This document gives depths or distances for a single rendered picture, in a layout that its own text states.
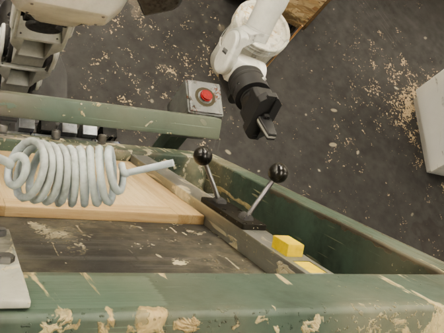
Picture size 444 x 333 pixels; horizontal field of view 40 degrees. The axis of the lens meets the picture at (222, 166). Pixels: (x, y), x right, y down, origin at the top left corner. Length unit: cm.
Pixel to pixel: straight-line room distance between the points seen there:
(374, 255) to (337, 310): 55
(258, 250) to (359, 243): 24
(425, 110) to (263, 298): 326
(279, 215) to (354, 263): 30
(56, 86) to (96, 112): 212
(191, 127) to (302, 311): 20
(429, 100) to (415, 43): 60
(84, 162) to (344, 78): 314
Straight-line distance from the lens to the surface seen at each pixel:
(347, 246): 121
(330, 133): 340
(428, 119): 377
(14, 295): 51
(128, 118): 55
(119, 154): 173
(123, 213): 116
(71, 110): 54
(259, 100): 134
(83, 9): 147
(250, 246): 104
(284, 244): 97
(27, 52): 208
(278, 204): 144
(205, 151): 117
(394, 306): 65
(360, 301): 64
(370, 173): 344
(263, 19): 147
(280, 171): 111
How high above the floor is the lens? 240
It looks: 55 degrees down
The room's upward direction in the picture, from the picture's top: 46 degrees clockwise
